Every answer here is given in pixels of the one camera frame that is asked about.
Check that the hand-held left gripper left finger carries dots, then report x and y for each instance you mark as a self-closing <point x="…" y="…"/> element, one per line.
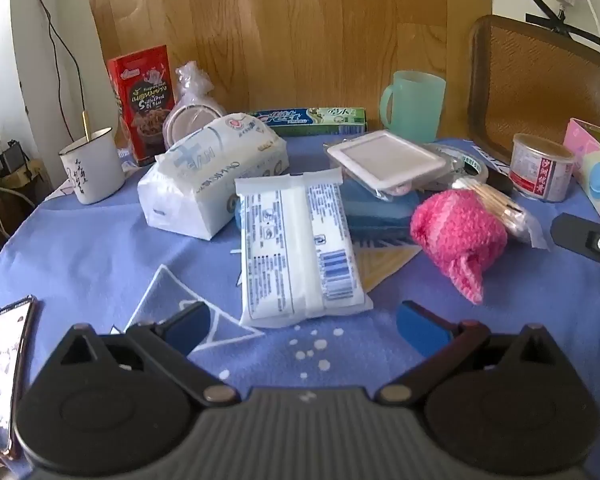
<point x="187" y="327"/>

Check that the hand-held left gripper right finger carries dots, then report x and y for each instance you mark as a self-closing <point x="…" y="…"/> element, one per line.
<point x="420" y="330"/>

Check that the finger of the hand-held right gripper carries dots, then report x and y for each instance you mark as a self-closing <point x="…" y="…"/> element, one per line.
<point x="580" y="237"/>

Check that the pink box gold inside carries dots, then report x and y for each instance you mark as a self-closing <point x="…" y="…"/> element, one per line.
<point x="592" y="170"/>

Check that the tin can red label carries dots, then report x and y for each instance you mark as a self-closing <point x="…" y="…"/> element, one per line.
<point x="540" y="170"/>

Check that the bag of cotton swabs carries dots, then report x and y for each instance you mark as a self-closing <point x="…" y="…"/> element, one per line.
<point x="502" y="206"/>

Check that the pink knitted cloth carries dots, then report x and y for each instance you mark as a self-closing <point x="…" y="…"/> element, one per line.
<point x="455" y="235"/>

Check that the blue printed tablecloth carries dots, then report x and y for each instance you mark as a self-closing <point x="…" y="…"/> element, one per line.
<point x="105" y="245"/>

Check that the white wet wipes pack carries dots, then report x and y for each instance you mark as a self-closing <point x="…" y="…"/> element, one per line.
<point x="290" y="250"/>

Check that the clear tape roll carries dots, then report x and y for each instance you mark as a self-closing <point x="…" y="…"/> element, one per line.
<point x="474" y="162"/>

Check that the white tissue pack blue print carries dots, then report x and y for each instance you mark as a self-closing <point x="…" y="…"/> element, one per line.
<point x="205" y="175"/>

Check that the clear container with white lid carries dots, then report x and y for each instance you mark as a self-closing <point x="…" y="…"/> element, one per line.
<point x="387" y="160"/>

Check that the white enamel mug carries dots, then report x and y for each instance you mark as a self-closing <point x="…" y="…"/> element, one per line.
<point x="92" y="172"/>

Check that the smartphone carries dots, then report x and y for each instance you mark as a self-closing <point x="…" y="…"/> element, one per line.
<point x="2" y="375"/>

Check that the teal plastic cup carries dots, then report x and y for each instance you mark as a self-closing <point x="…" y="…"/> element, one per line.
<point x="415" y="110"/>

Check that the black tape cross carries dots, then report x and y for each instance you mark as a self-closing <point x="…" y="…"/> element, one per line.
<point x="555" y="22"/>

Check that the bag of paper bowls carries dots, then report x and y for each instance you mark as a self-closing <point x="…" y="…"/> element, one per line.
<point x="192" y="110"/>

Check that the red snack box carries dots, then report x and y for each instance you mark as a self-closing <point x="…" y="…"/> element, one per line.
<point x="142" y="105"/>

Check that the green blue toothpaste box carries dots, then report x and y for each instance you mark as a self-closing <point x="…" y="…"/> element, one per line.
<point x="310" y="120"/>

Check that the black power adapter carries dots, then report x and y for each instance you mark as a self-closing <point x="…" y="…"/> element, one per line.
<point x="12" y="157"/>

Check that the wooden board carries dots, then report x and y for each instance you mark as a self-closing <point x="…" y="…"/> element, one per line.
<point x="305" y="35"/>

